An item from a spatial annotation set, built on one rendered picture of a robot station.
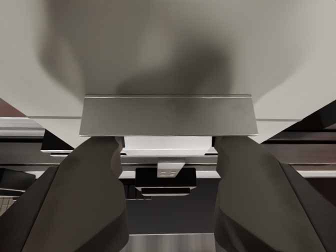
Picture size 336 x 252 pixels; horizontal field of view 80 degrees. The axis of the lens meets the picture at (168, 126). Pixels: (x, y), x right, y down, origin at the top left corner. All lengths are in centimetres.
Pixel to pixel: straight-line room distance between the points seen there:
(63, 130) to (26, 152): 38
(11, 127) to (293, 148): 54
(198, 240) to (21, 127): 23
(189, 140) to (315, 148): 46
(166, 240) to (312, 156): 44
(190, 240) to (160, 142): 10
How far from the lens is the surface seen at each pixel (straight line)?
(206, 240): 23
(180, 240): 23
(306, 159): 58
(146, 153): 22
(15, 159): 55
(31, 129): 29
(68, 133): 18
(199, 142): 18
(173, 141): 18
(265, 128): 17
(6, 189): 51
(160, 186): 40
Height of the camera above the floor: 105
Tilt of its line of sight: 21 degrees down
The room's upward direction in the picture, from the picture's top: 179 degrees clockwise
